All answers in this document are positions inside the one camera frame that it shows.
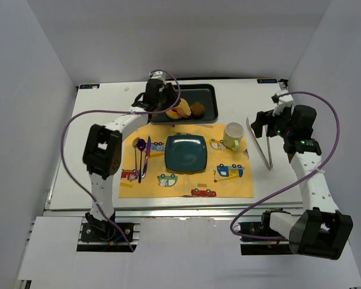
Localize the brown chocolate muffin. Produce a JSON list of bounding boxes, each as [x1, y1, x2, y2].
[[190, 102, 205, 117]]

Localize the metal tongs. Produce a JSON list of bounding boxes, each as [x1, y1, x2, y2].
[[245, 117, 273, 171]]

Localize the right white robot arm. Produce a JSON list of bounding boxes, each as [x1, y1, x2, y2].
[[251, 105, 353, 260]]

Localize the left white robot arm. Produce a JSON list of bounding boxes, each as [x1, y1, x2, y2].
[[82, 76, 176, 231]]

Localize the bread slice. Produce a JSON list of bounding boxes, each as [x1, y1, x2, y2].
[[174, 98, 191, 118]]

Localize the glazed donut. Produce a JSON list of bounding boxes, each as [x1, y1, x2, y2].
[[165, 109, 182, 120]]

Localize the pale green mug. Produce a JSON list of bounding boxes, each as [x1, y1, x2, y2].
[[223, 122, 244, 151]]

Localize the black baking tray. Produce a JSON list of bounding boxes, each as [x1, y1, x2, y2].
[[152, 84, 218, 125]]

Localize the purple knife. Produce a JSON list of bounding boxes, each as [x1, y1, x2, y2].
[[141, 136, 152, 178]]

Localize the purple spoon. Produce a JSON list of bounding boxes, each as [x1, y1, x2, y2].
[[137, 138, 146, 183]]

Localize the yellow vehicle print placemat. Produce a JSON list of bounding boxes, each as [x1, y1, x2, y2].
[[119, 124, 254, 198]]

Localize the teal square plate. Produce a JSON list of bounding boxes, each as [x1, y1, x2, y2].
[[164, 135, 208, 173]]

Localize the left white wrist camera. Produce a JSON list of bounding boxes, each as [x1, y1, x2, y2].
[[150, 70, 166, 82]]

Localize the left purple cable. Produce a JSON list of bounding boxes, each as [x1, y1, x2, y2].
[[61, 69, 181, 252]]

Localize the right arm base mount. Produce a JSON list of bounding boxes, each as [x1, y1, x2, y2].
[[235, 222, 292, 256]]

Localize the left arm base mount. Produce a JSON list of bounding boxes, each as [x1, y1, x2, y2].
[[76, 223, 140, 253]]

